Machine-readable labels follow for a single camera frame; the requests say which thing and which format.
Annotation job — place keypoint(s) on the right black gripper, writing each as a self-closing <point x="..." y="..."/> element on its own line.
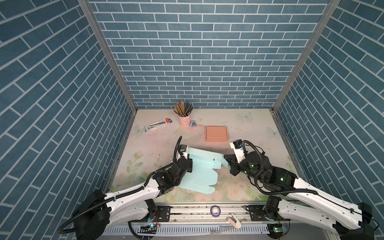
<point x="233" y="163"/>

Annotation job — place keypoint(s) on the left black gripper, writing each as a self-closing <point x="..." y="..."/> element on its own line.
<point x="190" y="164"/>

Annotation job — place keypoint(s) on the light blue paper box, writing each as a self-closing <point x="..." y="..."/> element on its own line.
<point x="203" y="176"/>

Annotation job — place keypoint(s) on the orange paper box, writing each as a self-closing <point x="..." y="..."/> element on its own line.
<point x="216" y="134"/>

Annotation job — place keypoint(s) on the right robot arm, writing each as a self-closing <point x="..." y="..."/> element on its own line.
<point x="292" y="198"/>

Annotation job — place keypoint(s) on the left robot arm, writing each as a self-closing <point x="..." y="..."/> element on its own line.
<point x="100" y="211"/>

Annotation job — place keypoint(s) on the white pen box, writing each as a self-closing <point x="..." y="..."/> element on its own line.
<point x="158" y="124"/>

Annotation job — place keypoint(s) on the purple tape roll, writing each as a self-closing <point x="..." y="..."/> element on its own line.
<point x="215" y="211"/>

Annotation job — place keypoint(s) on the white pink clip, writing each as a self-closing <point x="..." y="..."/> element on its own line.
<point x="233" y="220"/>

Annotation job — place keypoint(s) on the pink pencil cup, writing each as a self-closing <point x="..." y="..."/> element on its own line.
<point x="185" y="122"/>

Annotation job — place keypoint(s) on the small blue stapler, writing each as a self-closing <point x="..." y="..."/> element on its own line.
<point x="193" y="124"/>

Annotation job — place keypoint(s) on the bundle of coloured pencils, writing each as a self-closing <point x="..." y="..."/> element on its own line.
<point x="183" y="108"/>

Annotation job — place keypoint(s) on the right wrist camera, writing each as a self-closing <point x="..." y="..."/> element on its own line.
<point x="237" y="147"/>

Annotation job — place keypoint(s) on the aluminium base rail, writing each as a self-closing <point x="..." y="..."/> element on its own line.
<point x="178" y="221"/>

